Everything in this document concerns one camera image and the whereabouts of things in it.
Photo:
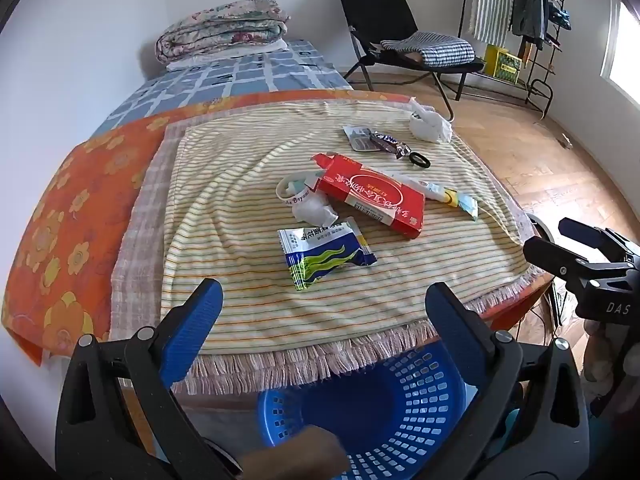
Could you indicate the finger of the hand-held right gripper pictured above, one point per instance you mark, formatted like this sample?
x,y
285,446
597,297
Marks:
x,y
580,230
550,255

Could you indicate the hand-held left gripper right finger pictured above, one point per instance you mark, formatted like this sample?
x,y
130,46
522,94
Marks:
x,y
442,310

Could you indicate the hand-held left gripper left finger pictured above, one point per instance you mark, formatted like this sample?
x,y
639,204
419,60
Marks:
x,y
207,305

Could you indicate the blue plastic basket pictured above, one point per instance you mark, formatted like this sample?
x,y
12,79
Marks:
x,y
380,410

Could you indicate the blue green snack packet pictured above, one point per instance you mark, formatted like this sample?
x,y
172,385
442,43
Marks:
x,y
320,255

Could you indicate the red cardboard box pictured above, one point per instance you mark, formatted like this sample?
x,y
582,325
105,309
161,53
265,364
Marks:
x,y
370,192

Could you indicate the white tissue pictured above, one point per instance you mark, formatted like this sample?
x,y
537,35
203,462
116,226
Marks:
x,y
315,210

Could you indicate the yellow striped cloth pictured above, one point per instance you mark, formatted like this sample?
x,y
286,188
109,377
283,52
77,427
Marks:
x,y
225,240

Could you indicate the small white floor object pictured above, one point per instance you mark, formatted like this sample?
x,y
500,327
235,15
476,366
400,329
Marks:
x,y
565,141

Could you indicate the plaid fringed cloth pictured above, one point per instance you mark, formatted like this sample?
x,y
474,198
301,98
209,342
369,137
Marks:
x,y
140,240

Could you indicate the white tube with teal wrapper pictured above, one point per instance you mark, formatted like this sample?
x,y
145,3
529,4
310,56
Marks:
x,y
435,191

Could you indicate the person's teal trouser leg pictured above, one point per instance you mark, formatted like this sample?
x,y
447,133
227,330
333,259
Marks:
x,y
510,430

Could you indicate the black clothes rack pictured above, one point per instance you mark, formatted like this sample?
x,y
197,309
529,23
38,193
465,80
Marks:
x,y
545,81

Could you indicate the orange floral sheet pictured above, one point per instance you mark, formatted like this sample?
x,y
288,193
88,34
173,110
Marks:
x,y
65,220

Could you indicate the dark candy wrapper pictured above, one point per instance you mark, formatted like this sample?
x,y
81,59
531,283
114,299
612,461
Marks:
x,y
392,146

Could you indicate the white plastic bag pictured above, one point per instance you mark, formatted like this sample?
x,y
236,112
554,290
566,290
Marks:
x,y
430,122

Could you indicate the brown object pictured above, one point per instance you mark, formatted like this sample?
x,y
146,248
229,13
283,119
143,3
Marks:
x,y
310,452

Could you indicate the yellow plastic crate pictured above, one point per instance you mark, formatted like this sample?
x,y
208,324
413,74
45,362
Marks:
x,y
502,65

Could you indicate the window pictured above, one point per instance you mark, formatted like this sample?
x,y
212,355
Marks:
x,y
627,50

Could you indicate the silver foil packet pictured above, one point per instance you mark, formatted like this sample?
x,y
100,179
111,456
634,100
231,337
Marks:
x,y
357,137

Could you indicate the teal hanging garment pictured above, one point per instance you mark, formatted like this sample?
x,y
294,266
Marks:
x,y
560,15

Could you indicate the dark hanging jacket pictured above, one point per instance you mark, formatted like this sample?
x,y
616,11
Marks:
x,y
530,10

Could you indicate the blue white checked cloth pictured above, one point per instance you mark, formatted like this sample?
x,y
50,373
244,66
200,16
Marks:
x,y
440,50

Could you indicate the blue checked bedsheet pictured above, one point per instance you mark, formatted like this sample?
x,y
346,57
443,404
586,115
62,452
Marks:
x,y
225,77

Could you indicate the green white striped towel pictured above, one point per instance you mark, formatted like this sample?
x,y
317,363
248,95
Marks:
x,y
492,5

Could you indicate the white folded sheet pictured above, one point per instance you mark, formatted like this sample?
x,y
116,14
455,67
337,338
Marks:
x,y
200,62

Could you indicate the folded floral quilt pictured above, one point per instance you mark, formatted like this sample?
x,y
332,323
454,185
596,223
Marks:
x,y
220,30

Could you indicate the black folding chair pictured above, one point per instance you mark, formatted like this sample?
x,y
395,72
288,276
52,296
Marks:
x,y
375,10

